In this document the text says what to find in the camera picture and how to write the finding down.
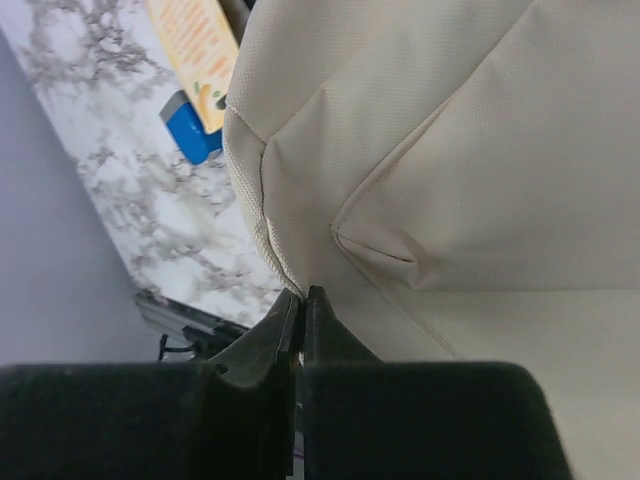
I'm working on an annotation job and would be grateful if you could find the beige canvas student backpack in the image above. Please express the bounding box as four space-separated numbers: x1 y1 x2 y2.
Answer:
224 1 639 479

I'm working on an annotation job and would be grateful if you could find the blue pencil sharpener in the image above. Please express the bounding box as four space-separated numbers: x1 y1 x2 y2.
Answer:
159 90 223 165

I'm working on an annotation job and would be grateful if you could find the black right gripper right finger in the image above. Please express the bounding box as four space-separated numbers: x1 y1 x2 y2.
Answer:
303 286 384 373

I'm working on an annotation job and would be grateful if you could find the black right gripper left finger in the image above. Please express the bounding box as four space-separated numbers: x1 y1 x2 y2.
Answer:
207 290 299 400

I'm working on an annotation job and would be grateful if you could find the aluminium rail frame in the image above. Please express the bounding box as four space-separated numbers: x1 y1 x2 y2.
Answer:
134 291 249 362

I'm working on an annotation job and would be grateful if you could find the banana eraser card pack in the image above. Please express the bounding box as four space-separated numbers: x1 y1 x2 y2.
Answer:
146 0 238 134

